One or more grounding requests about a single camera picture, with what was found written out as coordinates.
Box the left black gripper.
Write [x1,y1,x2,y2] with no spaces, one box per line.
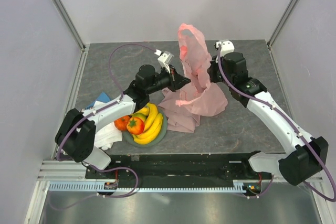
[146,64,190,94]

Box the pink plastic bag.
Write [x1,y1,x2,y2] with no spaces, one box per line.
[175,23,228,116]

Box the red-yellow apple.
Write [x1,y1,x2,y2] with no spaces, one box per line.
[127,117,145,135]

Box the orange tangerine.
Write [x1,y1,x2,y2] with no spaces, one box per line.
[114,115,131,131]

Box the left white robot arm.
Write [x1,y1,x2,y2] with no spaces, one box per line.
[55,65,190,178]

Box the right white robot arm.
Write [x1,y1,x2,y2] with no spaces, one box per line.
[207,52,329,186]

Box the mauve folded cloth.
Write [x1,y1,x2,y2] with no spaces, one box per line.
[158,88,200,133]

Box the yellow banana bunch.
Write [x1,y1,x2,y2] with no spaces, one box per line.
[133,103,163,145]

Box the yellow mango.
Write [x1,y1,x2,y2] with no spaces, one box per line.
[133,106,150,116]

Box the grey-green plate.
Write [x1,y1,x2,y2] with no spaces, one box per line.
[122,108,167,148]

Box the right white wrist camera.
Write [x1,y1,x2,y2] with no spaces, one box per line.
[215,40,235,57]

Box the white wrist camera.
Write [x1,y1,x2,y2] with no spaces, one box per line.
[215,40,235,57]
[154,49,174,73]

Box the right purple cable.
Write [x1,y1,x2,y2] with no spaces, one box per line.
[216,47,336,203]

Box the purple cable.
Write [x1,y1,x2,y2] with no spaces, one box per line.
[55,43,158,162]
[216,47,336,203]

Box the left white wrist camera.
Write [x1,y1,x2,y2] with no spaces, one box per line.
[154,49,174,73]

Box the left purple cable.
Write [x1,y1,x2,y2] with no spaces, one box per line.
[55,43,158,162]

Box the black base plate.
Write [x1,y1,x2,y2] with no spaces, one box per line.
[83,153,274,183]

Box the right aluminium frame post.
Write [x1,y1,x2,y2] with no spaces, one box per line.
[267,0,300,49]

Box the aluminium frame post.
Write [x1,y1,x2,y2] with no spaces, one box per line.
[52,0,86,51]
[267,0,300,49]

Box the left aluminium frame post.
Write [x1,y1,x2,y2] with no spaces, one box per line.
[52,0,86,51]

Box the white slotted cable duct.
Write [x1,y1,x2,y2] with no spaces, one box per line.
[48,181,246,194]

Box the aluminium rail front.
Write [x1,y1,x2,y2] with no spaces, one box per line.
[36,159,323,183]

